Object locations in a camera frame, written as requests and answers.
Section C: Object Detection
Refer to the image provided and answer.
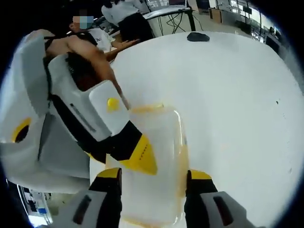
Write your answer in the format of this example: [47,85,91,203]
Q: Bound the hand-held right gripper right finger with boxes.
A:
[184,169,248,228]

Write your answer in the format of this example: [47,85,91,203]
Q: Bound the clear box with yellow buckle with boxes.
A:
[104,103,191,227]

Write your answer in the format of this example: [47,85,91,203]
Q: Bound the black desk cables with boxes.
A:
[165,11,189,32]

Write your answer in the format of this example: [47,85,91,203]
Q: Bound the black computer mouse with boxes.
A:
[186,31,210,43]

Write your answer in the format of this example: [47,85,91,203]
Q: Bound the brown cardboard box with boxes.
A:
[209,8,223,24]

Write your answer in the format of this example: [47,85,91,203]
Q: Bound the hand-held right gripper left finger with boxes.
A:
[67,167,124,228]

